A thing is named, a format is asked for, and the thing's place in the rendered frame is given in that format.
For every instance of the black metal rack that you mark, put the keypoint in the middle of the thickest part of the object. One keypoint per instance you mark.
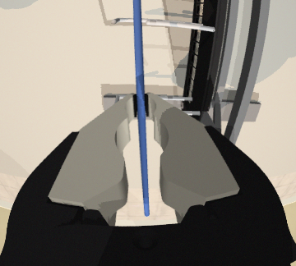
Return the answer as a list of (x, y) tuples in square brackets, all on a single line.
[(203, 61)]

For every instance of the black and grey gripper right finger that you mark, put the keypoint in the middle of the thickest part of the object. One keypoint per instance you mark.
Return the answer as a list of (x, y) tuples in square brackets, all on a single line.
[(201, 166)]

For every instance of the blue network cable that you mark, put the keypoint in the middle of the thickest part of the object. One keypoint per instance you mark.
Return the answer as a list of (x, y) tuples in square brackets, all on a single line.
[(140, 97)]

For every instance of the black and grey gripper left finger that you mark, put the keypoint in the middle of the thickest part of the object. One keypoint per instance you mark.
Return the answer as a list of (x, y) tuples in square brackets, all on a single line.
[(86, 170)]

